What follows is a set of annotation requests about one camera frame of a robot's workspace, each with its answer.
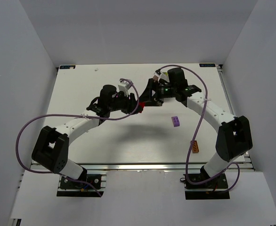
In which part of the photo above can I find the long red lego brick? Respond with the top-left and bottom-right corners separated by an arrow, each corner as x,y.
137,102 -> 145,113

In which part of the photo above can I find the purple curved lego brick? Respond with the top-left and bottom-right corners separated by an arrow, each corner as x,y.
171,116 -> 180,127

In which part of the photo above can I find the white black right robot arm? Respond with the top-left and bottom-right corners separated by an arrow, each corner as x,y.
139,65 -> 253,185

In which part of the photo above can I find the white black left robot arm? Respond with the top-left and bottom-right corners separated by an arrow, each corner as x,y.
32,85 -> 139,181

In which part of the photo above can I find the blue label sticker right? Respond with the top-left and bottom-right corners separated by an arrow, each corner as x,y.
199,63 -> 216,67

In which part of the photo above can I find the blue label sticker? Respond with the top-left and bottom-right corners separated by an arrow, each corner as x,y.
59,65 -> 76,70
199,63 -> 216,67

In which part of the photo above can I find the orange flat lego plate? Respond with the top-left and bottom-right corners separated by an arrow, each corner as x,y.
191,140 -> 200,153

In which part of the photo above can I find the blue label sticker left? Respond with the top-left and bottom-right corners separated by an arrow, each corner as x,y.
59,65 -> 76,70

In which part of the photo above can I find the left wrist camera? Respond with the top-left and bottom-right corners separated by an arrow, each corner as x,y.
118,79 -> 132,96

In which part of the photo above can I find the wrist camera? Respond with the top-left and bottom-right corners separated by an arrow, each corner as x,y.
118,79 -> 132,96
153,69 -> 169,84

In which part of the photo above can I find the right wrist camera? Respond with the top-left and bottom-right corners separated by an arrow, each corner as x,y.
153,69 -> 169,84

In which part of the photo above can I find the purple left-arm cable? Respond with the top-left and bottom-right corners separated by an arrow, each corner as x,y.
16,78 -> 140,197

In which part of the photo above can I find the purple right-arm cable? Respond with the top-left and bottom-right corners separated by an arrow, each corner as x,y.
155,65 -> 241,195

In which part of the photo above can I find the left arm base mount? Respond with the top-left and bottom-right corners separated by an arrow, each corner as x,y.
57,171 -> 106,198

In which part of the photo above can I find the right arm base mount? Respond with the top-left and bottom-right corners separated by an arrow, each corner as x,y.
180,174 -> 230,200

